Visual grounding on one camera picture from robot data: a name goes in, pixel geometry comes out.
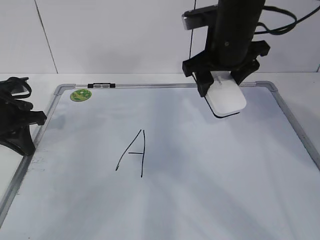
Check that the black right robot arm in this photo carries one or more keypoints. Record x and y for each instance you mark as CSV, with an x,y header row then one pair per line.
x,y
229,42

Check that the black and grey board clip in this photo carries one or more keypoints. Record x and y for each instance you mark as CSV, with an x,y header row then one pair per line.
x,y
100,85

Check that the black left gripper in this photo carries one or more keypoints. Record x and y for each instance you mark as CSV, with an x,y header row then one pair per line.
x,y
16,115

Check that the white whiteboard eraser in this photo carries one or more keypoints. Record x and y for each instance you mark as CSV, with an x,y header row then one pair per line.
x,y
224,96

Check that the white whiteboard with aluminium frame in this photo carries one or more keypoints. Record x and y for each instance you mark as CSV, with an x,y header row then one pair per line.
x,y
152,162

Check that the green round magnet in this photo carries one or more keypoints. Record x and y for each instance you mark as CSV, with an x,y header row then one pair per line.
x,y
80,95

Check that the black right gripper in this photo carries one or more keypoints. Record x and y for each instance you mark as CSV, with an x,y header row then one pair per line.
x,y
240,63

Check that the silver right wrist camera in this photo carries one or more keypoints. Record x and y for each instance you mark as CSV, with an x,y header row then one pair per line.
x,y
200,17

